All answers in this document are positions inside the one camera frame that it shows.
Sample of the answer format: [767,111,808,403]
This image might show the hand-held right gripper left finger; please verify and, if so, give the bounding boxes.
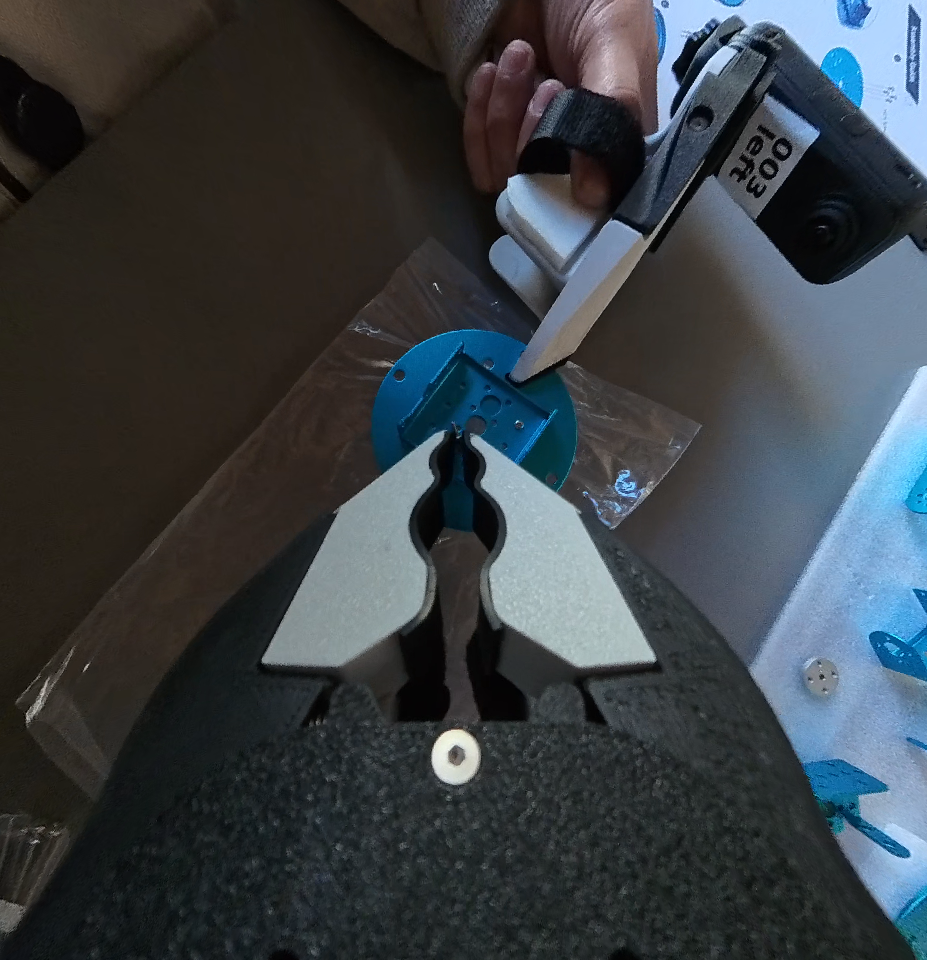
[261,431,444,710]

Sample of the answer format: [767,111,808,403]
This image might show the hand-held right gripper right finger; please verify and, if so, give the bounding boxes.
[463,433,657,710]

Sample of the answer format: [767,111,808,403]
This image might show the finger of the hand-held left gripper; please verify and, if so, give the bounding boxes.
[508,219,650,384]

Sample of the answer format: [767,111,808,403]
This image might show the blue perforated mounting bracket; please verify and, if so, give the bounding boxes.
[392,343,558,466]

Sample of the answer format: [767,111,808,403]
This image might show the blue round metal plate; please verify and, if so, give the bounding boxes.
[372,330,579,535]

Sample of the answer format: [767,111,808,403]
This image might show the person's left hand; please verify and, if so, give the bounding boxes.
[462,0,661,213]

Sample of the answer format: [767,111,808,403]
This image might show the clear plastic bag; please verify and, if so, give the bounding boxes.
[17,238,703,800]

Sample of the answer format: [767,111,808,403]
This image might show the white instruction sheet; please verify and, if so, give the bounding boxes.
[654,0,927,211]

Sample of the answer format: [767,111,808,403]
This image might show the white foam sheet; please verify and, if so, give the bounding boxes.
[748,365,927,960]

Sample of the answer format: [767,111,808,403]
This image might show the blue metal ring plate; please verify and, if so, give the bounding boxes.
[891,881,927,960]

